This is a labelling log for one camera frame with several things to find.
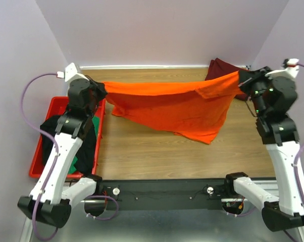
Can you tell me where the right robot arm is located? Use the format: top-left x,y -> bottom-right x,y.
225,64 -> 304,232

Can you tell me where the black t shirt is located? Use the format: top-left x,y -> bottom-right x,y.
40,115 -> 100,174

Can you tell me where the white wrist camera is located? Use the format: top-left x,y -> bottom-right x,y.
56,63 -> 87,83
265,58 -> 299,81

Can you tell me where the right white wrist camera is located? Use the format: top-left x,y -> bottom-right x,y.
265,58 -> 299,81

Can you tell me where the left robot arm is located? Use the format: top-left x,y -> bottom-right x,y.
17,76 -> 107,228

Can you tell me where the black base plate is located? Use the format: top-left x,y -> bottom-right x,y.
100,178 -> 238,211

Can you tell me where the orange t shirt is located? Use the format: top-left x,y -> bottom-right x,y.
104,72 -> 241,144

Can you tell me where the green t shirt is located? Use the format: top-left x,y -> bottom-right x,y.
68,116 -> 100,175

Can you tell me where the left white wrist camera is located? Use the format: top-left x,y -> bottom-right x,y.
56,63 -> 87,83

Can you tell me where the folded maroon t shirt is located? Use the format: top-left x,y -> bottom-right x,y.
205,58 -> 248,101

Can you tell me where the aluminium frame rail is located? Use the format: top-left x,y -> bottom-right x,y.
19,176 -> 304,242

